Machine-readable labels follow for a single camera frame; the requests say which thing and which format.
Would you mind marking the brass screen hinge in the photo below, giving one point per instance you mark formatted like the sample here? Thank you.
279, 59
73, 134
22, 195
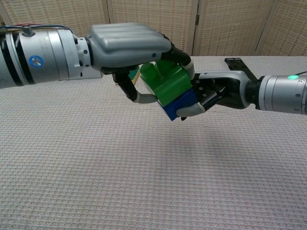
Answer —
197, 19

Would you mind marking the woven folding screen panel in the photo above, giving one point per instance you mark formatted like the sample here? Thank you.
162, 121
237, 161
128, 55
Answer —
285, 31
153, 12
4, 18
232, 26
60, 12

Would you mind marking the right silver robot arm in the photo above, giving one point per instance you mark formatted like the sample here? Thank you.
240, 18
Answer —
280, 93

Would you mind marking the black folding stand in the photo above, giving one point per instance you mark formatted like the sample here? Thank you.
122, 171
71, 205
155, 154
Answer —
236, 64

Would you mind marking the green toy block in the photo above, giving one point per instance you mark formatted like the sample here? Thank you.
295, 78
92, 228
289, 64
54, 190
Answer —
171, 83

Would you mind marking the green and yellow sponge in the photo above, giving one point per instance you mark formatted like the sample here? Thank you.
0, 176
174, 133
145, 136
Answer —
134, 75

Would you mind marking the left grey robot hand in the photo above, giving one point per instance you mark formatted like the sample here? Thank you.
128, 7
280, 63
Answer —
124, 45

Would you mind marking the blue toy block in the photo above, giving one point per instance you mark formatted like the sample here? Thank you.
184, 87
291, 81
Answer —
182, 101

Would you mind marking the woven white tablecloth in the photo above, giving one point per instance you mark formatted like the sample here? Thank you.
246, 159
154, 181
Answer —
120, 167

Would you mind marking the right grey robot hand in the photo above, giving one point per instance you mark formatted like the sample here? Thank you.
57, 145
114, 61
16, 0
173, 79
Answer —
230, 91

